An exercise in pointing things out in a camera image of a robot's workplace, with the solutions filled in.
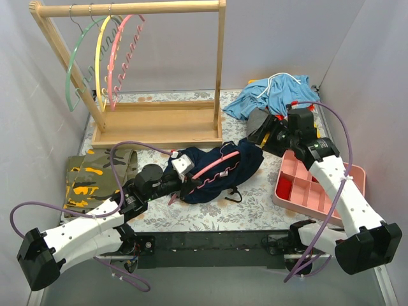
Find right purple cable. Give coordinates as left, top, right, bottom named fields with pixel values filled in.
left=282, top=101, right=354, bottom=284

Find floral table mat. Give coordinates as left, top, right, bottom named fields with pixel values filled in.
left=62, top=90, right=337, bottom=233

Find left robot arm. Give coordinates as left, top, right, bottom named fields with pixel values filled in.
left=17, top=164, right=201, bottom=291

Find yellow hanger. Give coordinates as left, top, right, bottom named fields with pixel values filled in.
left=94, top=15, right=124, bottom=111

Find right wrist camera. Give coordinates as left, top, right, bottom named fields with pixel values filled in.
left=286, top=100, right=315, bottom=112

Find camouflage shorts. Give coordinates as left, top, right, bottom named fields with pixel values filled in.
left=63, top=149, right=138, bottom=218

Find wooden clothes rack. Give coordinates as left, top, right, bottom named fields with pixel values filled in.
left=29, top=1, right=226, bottom=149

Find pink divided organizer tray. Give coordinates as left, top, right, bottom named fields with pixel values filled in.
left=273, top=150, right=366, bottom=226

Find pink hanger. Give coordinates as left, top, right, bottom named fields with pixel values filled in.
left=171, top=145, right=240, bottom=189
left=107, top=14, right=145, bottom=111

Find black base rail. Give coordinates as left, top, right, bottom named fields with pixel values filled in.
left=108, top=229, right=332, bottom=277

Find green hanger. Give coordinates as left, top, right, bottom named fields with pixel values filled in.
left=65, top=15, right=124, bottom=112

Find yellow plastic tray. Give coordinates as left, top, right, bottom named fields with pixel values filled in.
left=247, top=79, right=321, bottom=146

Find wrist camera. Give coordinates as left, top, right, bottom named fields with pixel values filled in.
left=171, top=154, right=194, bottom=182
left=286, top=100, right=315, bottom=112

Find grey garment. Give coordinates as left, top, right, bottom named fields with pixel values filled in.
left=246, top=108, right=270, bottom=137

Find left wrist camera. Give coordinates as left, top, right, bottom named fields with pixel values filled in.
left=171, top=154, right=194, bottom=182

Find navy blue shorts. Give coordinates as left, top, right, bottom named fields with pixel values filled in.
left=180, top=138, right=264, bottom=204

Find light blue shorts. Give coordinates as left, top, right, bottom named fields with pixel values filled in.
left=223, top=73, right=320, bottom=120

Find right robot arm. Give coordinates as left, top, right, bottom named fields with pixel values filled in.
left=247, top=108, right=402, bottom=275

